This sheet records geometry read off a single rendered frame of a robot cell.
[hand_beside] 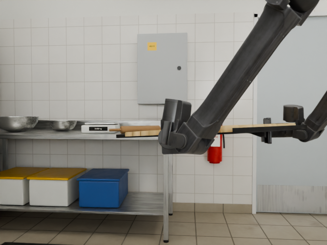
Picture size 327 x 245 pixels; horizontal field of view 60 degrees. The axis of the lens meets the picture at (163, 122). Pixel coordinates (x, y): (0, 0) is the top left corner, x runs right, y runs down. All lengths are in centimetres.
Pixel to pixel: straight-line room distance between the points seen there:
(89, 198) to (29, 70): 164
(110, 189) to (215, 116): 201
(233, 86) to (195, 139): 14
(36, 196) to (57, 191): 20
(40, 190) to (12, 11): 203
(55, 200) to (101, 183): 45
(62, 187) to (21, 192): 38
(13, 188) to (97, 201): 77
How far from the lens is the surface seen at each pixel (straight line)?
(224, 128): 77
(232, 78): 62
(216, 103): 63
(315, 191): 342
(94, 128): 254
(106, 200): 259
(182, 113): 70
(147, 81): 286
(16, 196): 291
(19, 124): 288
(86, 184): 260
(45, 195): 278
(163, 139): 71
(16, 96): 357
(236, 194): 317
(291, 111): 118
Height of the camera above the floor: 105
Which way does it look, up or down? 2 degrees down
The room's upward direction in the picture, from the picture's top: straight up
